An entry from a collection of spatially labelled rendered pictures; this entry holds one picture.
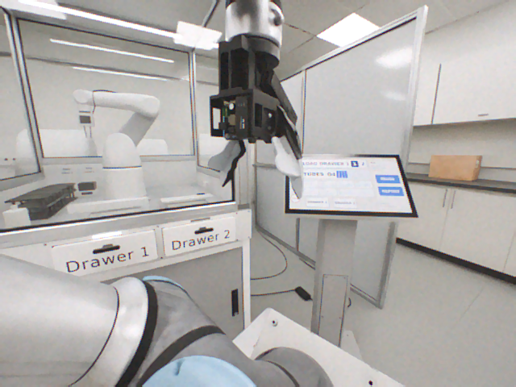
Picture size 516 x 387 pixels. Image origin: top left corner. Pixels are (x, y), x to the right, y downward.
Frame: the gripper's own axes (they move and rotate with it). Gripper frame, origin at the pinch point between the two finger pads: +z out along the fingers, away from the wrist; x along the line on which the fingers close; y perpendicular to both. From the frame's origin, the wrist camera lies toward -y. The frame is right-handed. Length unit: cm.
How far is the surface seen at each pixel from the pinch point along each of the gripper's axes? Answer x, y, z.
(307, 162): -14, -64, -1
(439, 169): 75, -286, 13
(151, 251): -51, -7, 30
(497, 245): 121, -236, 77
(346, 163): 2, -71, -1
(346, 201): 6, -59, 14
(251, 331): -5.6, -7.0, 38.6
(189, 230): -44, -20, 25
